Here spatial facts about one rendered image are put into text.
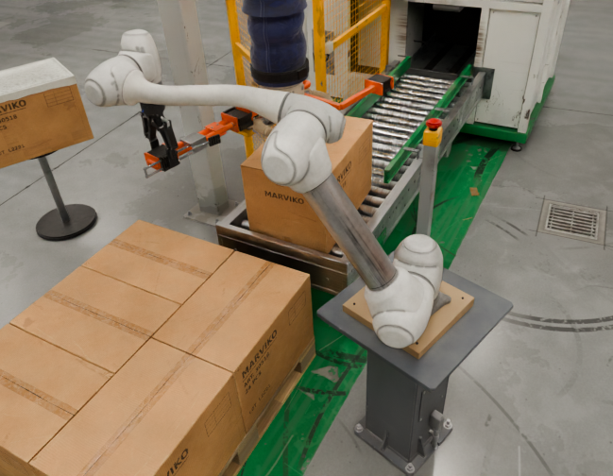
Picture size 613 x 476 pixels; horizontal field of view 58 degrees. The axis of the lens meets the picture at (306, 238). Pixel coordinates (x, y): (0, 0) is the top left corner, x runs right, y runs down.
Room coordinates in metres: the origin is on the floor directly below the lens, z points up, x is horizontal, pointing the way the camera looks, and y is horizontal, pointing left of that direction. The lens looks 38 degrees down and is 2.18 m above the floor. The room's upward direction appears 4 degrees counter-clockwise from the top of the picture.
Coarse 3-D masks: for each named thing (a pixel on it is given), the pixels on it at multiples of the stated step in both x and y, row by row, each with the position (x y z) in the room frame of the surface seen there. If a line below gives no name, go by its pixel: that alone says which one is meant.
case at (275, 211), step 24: (360, 120) 2.48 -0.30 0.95; (336, 144) 2.25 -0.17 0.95; (360, 144) 2.32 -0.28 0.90; (336, 168) 2.06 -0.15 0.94; (360, 168) 2.32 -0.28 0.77; (264, 192) 2.07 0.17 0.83; (288, 192) 2.02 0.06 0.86; (360, 192) 2.32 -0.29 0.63; (264, 216) 2.08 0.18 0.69; (288, 216) 2.02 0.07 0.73; (312, 216) 1.97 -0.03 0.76; (288, 240) 2.03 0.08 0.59; (312, 240) 1.97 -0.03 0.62
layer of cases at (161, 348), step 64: (128, 256) 2.04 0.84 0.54; (192, 256) 2.01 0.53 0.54; (64, 320) 1.65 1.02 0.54; (128, 320) 1.62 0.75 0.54; (192, 320) 1.60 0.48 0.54; (256, 320) 1.58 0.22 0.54; (0, 384) 1.34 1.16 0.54; (64, 384) 1.32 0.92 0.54; (128, 384) 1.30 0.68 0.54; (192, 384) 1.28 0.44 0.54; (256, 384) 1.42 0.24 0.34; (0, 448) 1.09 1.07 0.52; (64, 448) 1.06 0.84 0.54; (128, 448) 1.04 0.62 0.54; (192, 448) 1.09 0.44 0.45
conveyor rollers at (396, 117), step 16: (400, 80) 3.90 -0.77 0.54; (416, 80) 3.86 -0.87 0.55; (432, 80) 3.87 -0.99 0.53; (448, 80) 3.82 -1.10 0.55; (384, 96) 3.68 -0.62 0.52; (400, 96) 3.62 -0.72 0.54; (416, 96) 3.58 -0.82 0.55; (432, 96) 3.60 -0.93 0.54; (368, 112) 3.38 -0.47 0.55; (384, 112) 3.39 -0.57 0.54; (400, 112) 3.35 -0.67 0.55; (416, 112) 3.37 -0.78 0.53; (384, 128) 3.20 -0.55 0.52; (400, 128) 3.15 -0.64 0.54; (416, 128) 3.11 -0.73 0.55; (384, 144) 2.94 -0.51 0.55; (400, 144) 2.95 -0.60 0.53; (384, 160) 2.81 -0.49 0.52; (400, 176) 2.59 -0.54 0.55; (384, 192) 2.44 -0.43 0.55; (368, 208) 2.30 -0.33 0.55; (336, 256) 1.97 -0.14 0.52
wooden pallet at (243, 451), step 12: (312, 348) 1.81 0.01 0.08; (300, 360) 1.71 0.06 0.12; (312, 360) 1.80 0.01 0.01; (300, 372) 1.71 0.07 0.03; (288, 384) 1.65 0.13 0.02; (276, 396) 1.59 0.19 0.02; (288, 396) 1.60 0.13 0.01; (264, 408) 1.44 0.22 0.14; (276, 408) 1.53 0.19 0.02; (264, 420) 1.47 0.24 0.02; (252, 432) 1.35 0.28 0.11; (264, 432) 1.42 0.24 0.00; (240, 444) 1.28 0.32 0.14; (252, 444) 1.34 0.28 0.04; (240, 456) 1.27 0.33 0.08; (228, 468) 1.25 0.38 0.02; (240, 468) 1.25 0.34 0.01
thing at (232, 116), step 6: (234, 108) 1.98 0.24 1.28; (240, 108) 1.97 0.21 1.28; (222, 114) 1.92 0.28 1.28; (228, 114) 1.91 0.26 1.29; (234, 114) 1.93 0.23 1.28; (240, 114) 1.93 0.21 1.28; (246, 114) 1.91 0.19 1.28; (228, 120) 1.90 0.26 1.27; (234, 120) 1.88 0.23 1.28; (240, 120) 1.88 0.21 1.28; (246, 120) 1.91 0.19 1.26; (252, 120) 1.93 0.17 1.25; (240, 126) 1.88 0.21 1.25; (246, 126) 1.89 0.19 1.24
